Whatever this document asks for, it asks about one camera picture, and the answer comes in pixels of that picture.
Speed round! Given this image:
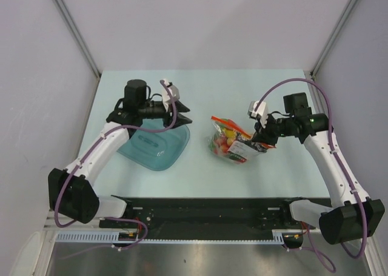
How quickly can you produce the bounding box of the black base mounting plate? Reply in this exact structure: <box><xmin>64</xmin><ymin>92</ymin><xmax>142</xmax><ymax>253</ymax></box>
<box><xmin>99</xmin><ymin>198</ymin><xmax>302</xmax><ymax>241</ymax></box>

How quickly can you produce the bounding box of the clear zip bag red zipper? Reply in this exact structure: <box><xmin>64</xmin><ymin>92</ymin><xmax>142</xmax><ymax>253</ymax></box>
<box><xmin>208</xmin><ymin>116</ymin><xmax>276</xmax><ymax>164</ymax></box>

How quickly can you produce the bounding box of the red cherry bunch with leaf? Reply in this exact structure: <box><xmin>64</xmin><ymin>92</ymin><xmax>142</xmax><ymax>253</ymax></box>
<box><xmin>209</xmin><ymin>127</ymin><xmax>244</xmax><ymax>163</ymax></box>

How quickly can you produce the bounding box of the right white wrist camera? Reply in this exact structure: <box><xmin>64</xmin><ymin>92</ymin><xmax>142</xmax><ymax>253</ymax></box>
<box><xmin>247</xmin><ymin>101</ymin><xmax>269</xmax><ymax>129</ymax></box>

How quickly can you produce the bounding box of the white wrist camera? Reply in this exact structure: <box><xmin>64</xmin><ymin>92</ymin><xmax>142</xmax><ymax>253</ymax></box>
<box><xmin>247</xmin><ymin>101</ymin><xmax>269</xmax><ymax>129</ymax></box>
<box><xmin>159</xmin><ymin>79</ymin><xmax>180</xmax><ymax>112</ymax></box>

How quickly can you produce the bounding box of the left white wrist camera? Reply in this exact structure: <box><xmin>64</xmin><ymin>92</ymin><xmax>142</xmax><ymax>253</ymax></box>
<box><xmin>159</xmin><ymin>79</ymin><xmax>180</xmax><ymax>112</ymax></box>

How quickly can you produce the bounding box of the teal transparent plastic tray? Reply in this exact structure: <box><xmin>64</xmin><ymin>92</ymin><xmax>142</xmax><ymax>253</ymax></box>
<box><xmin>117</xmin><ymin>126</ymin><xmax>190</xmax><ymax>171</ymax></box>

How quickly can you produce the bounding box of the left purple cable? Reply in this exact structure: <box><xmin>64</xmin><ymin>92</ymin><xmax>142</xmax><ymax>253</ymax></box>
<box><xmin>53</xmin><ymin>79</ymin><xmax>178</xmax><ymax>260</ymax></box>

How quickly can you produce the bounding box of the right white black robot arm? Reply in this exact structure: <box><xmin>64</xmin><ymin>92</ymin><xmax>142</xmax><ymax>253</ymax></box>
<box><xmin>248</xmin><ymin>93</ymin><xmax>385</xmax><ymax>244</ymax></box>

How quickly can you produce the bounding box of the aluminium corner post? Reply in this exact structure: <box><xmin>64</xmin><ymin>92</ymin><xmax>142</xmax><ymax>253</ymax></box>
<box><xmin>44</xmin><ymin>0</ymin><xmax>102</xmax><ymax>78</ymax></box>
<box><xmin>310</xmin><ymin>0</ymin><xmax>367</xmax><ymax>76</ymax></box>

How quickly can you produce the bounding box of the dark purple grape bunch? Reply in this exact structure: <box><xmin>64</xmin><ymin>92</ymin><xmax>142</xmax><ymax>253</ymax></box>
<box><xmin>242</xmin><ymin>140</ymin><xmax>274</xmax><ymax>153</ymax></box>

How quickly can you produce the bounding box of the aluminium frame rail front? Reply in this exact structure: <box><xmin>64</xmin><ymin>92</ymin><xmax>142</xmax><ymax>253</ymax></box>
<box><xmin>43</xmin><ymin>206</ymin><xmax>375</xmax><ymax>232</ymax></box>

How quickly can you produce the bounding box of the white slotted cable duct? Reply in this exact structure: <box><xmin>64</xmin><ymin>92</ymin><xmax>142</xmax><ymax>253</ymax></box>
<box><xmin>56</xmin><ymin>231</ymin><xmax>284</xmax><ymax>245</ymax></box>

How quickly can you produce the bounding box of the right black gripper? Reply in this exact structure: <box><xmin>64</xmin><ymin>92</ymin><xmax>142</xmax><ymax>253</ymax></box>
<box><xmin>252</xmin><ymin>112</ymin><xmax>294</xmax><ymax>146</ymax></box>

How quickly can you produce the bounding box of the left aluminium corner post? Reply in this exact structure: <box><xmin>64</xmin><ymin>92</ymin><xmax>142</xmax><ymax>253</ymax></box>
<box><xmin>44</xmin><ymin>0</ymin><xmax>102</xmax><ymax>78</ymax></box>

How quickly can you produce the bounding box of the right aluminium corner post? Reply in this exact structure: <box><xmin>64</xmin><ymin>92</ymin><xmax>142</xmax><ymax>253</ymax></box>
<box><xmin>310</xmin><ymin>0</ymin><xmax>367</xmax><ymax>76</ymax></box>

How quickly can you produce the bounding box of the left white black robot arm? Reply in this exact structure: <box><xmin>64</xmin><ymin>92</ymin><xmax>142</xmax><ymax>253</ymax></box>
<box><xmin>48</xmin><ymin>79</ymin><xmax>192</xmax><ymax>228</ymax></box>

